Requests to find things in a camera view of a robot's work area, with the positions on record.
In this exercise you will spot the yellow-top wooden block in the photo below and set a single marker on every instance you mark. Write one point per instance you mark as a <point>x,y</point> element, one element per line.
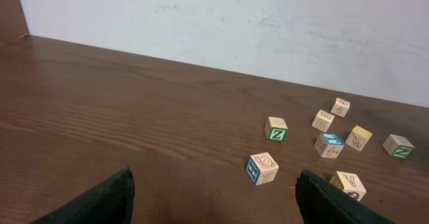
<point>358,138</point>

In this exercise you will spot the plain wooden picture block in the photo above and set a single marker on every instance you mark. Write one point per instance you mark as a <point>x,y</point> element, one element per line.
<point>322,121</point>

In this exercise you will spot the green Z block left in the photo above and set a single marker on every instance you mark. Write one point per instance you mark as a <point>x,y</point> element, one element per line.
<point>276,129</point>

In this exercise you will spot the green N wooden block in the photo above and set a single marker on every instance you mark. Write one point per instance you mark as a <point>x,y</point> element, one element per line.
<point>398,147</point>

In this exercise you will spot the soccer ball yellow-top block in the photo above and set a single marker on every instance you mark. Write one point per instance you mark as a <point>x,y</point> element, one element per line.
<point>349,183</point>

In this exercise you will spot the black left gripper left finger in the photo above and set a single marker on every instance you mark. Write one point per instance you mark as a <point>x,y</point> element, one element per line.
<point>110,201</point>

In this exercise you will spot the far plain wooden block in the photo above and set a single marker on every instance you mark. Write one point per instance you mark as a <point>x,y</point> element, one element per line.
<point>340,107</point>

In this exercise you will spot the blue-side snail block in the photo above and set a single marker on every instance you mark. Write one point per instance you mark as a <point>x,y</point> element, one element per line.
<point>261,168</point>

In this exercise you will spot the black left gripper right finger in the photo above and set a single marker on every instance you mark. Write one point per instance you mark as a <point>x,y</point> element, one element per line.
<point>321,202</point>

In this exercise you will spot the blue-top umbrella block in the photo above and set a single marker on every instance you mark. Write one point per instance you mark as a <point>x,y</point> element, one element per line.
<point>329,145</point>

